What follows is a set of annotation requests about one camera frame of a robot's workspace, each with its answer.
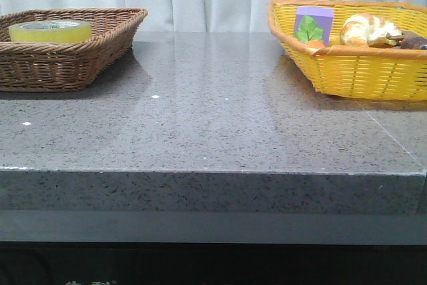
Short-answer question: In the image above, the brown wicker basket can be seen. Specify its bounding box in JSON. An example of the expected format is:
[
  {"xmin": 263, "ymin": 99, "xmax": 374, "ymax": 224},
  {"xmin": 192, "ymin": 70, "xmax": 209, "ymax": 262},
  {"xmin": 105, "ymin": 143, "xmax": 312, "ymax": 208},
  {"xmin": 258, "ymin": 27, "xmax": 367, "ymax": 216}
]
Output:
[{"xmin": 1, "ymin": 7, "xmax": 148, "ymax": 92}]

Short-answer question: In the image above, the yellow tape roll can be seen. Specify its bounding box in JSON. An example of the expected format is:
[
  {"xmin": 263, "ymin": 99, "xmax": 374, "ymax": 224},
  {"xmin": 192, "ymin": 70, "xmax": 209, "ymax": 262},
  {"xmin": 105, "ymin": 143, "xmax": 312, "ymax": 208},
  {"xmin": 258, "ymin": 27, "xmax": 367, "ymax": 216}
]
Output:
[{"xmin": 8, "ymin": 19, "xmax": 92, "ymax": 44}]

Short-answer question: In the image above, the light croissant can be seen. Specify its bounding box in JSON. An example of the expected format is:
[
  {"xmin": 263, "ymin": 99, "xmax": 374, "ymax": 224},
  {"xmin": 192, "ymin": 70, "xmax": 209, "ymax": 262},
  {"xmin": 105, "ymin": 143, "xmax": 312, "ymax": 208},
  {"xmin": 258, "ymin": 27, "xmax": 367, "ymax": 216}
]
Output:
[{"xmin": 340, "ymin": 13, "xmax": 402, "ymax": 47}]

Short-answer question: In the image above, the orange toy carrot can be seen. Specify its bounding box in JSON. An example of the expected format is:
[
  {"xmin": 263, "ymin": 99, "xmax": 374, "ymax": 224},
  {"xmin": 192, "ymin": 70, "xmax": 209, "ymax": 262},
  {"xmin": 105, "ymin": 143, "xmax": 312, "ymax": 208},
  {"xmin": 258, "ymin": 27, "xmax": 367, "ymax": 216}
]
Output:
[{"xmin": 294, "ymin": 15, "xmax": 326, "ymax": 49}]

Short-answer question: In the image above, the yellow woven basket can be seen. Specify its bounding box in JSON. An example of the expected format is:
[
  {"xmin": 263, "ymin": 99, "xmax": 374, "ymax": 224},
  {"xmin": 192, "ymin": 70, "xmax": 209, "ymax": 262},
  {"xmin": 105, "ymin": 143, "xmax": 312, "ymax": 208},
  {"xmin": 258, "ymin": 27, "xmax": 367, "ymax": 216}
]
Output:
[{"xmin": 268, "ymin": 0, "xmax": 426, "ymax": 101}]

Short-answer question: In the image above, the dark brown pastry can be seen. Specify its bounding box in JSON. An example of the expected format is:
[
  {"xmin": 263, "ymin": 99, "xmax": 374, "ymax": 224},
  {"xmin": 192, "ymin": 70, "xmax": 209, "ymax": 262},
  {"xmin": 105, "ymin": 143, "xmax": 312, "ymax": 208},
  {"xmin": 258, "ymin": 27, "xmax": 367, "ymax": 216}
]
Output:
[{"xmin": 386, "ymin": 31, "xmax": 426, "ymax": 50}]

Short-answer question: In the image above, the purple cube block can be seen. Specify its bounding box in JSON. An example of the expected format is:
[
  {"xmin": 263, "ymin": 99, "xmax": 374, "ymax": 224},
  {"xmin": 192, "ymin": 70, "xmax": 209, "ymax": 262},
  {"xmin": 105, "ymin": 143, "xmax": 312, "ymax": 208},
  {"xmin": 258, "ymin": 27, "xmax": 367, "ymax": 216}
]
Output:
[{"xmin": 294, "ymin": 7, "xmax": 334, "ymax": 45}]

